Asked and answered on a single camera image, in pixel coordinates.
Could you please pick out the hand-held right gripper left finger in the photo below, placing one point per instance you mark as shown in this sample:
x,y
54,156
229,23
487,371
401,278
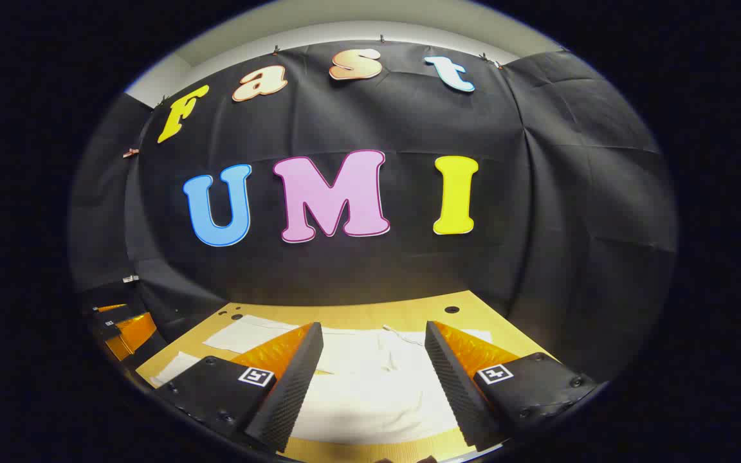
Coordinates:
x,y
293,392

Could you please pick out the white jeans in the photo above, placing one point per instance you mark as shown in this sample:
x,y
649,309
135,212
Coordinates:
x,y
370,386

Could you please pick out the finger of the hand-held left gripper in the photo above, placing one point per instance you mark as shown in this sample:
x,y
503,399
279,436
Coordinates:
x,y
134,334
110,307

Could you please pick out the black backdrop cloth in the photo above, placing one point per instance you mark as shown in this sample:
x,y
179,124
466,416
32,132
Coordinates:
x,y
409,122

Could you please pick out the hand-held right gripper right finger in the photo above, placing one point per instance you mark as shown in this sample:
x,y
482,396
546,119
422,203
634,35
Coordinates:
x,y
451,386

